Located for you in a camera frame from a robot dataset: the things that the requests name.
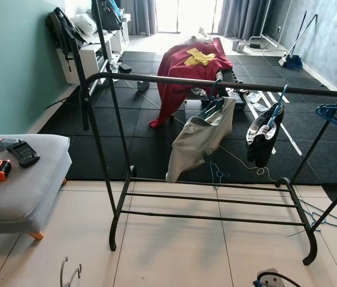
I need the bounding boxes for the yellow cloth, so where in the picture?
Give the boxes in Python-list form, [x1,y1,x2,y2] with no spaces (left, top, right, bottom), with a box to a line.
[184,48,217,66]

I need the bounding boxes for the black backpack blue trim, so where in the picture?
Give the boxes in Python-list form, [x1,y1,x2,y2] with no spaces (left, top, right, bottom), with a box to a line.
[90,0,123,30]

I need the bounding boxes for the white bag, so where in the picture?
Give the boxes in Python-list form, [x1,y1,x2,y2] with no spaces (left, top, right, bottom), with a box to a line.
[71,13,98,36]

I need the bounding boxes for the black garment white collar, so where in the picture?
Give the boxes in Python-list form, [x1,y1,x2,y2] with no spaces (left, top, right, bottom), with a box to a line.
[246,103,286,168]

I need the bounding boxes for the grey curtain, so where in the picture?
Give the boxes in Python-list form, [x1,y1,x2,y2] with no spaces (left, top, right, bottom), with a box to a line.
[216,0,269,39]
[120,0,157,35]

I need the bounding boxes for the black handheld device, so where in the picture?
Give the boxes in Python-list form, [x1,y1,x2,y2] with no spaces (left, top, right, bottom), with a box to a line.
[10,140,42,168]

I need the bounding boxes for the beige shirt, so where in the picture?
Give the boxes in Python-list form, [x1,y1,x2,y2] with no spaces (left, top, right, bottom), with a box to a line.
[165,96,238,183]

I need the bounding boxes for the thin white cord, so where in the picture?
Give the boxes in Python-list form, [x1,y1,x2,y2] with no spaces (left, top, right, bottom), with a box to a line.
[216,143,289,183]

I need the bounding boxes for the grey ottoman wooden legs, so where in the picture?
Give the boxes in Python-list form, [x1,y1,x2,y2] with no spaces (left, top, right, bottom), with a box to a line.
[0,135,67,241]

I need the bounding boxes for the black metal clothes rack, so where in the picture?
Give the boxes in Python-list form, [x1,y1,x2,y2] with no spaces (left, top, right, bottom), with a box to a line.
[69,0,337,267]

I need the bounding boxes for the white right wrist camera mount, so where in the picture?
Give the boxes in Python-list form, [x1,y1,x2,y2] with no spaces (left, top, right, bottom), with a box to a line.
[255,268,280,287]

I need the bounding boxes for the blue dustpan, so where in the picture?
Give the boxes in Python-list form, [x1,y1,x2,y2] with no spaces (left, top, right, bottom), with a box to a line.
[281,54,305,69]

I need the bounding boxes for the white shelf unit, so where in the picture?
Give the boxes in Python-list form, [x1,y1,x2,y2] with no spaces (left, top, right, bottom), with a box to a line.
[54,27,130,84]

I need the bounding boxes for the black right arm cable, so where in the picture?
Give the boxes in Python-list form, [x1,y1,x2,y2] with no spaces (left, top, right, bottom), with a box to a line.
[252,272,303,287]

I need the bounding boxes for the red blanket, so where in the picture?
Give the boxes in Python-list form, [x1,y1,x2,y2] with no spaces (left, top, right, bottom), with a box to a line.
[149,36,235,128]

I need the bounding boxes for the long handled broom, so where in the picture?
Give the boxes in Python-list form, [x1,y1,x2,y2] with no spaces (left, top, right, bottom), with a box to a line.
[279,12,318,60]

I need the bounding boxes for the teal plastic hanger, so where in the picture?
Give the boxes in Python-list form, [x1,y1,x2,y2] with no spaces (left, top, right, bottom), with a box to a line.
[201,81,236,117]

